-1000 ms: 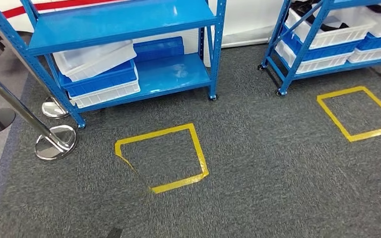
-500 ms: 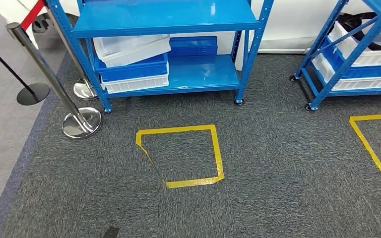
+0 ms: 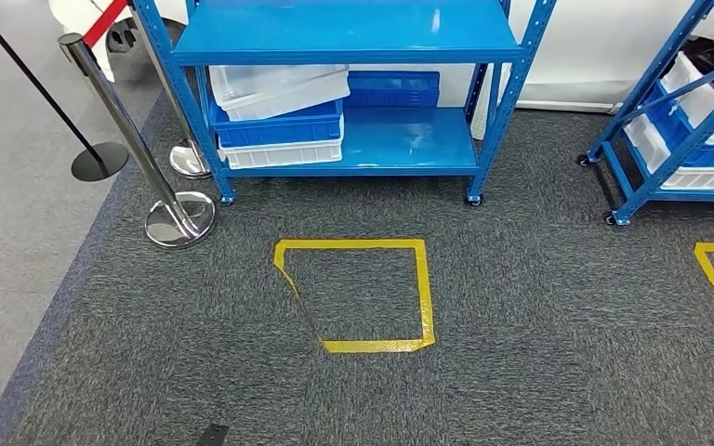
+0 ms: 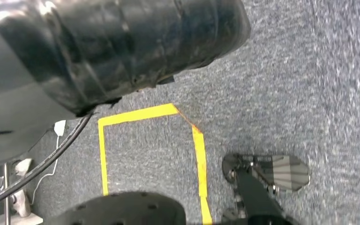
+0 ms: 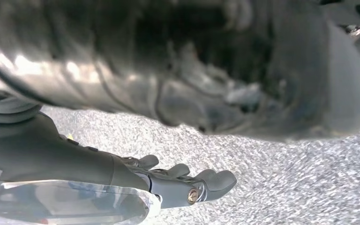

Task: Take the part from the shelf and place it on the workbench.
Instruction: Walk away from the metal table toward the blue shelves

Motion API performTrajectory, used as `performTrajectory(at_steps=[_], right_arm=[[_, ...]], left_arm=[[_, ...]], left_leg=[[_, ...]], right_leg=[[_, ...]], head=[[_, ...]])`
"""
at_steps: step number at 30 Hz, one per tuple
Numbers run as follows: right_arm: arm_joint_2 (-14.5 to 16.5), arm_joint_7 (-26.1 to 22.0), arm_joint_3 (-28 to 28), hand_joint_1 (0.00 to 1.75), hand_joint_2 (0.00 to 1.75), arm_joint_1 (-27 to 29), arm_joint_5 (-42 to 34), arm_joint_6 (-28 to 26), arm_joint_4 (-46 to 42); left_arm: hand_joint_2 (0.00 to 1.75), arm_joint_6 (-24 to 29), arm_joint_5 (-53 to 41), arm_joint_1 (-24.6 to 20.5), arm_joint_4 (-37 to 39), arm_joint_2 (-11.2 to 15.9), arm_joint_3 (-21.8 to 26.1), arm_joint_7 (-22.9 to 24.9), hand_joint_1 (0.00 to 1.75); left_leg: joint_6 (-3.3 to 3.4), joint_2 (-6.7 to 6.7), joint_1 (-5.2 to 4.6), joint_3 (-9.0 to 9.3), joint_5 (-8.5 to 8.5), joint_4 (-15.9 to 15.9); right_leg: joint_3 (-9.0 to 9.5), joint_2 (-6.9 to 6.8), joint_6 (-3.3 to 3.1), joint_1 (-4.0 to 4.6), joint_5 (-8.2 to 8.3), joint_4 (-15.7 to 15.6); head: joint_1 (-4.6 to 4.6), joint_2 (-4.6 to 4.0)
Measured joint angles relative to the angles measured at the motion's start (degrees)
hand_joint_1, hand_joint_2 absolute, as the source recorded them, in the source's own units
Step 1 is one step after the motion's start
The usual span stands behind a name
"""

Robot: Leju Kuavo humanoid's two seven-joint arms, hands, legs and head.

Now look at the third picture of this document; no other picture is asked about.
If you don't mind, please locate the blue metal shelf rack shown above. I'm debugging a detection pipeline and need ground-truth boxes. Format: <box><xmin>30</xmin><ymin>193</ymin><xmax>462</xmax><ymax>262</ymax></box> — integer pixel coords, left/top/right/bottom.
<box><xmin>132</xmin><ymin>0</ymin><xmax>559</xmax><ymax>207</ymax></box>

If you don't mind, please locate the white plastic bin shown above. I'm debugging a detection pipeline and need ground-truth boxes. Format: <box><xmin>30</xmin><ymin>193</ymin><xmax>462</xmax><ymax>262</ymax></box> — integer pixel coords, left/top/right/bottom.
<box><xmin>218</xmin><ymin>116</ymin><xmax>346</xmax><ymax>170</ymax></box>

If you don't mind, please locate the blue plastic crate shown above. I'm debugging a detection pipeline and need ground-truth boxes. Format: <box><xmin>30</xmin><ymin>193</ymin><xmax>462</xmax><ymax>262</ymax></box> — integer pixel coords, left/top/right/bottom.
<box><xmin>345</xmin><ymin>71</ymin><xmax>442</xmax><ymax>109</ymax></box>

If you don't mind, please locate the clear plastic bin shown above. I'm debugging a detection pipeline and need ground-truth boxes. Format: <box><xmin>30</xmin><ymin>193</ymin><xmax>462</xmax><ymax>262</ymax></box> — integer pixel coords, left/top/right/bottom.
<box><xmin>208</xmin><ymin>64</ymin><xmax>352</xmax><ymax>123</ymax></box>

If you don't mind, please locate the white perforated plastic crate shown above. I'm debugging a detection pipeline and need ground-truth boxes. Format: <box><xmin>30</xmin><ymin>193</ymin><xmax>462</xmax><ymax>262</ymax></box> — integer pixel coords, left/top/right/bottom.
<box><xmin>469</xmin><ymin>61</ymin><xmax>512</xmax><ymax>141</ymax></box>

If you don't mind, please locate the black robot foot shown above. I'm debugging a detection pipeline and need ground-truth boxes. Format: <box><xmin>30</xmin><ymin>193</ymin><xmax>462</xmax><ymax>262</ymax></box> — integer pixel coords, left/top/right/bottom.
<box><xmin>195</xmin><ymin>423</ymin><xmax>231</xmax><ymax>446</ymax></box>

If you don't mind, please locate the white car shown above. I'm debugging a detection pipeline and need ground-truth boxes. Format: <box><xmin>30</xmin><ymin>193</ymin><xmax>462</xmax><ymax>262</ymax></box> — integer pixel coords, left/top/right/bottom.
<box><xmin>48</xmin><ymin>0</ymin><xmax>714</xmax><ymax>115</ymax></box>

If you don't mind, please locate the blue metal rack on castors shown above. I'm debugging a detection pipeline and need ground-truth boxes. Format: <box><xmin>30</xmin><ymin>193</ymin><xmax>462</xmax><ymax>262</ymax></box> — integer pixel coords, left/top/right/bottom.
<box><xmin>576</xmin><ymin>0</ymin><xmax>714</xmax><ymax>227</ymax></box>

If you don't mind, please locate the red barrier belt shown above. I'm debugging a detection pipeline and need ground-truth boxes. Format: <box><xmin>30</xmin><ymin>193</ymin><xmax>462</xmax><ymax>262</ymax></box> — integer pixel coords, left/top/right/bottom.
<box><xmin>81</xmin><ymin>0</ymin><xmax>130</xmax><ymax>49</ymax></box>

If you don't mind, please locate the blue storage bin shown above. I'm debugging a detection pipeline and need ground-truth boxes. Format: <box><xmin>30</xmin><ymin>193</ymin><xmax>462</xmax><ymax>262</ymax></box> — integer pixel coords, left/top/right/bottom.
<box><xmin>641</xmin><ymin>83</ymin><xmax>714</xmax><ymax>168</ymax></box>

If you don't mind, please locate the black stanchion post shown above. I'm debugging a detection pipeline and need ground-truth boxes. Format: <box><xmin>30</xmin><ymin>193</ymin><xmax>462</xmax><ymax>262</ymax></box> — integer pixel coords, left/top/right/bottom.
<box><xmin>0</xmin><ymin>0</ymin><xmax>130</xmax><ymax>183</ymax></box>

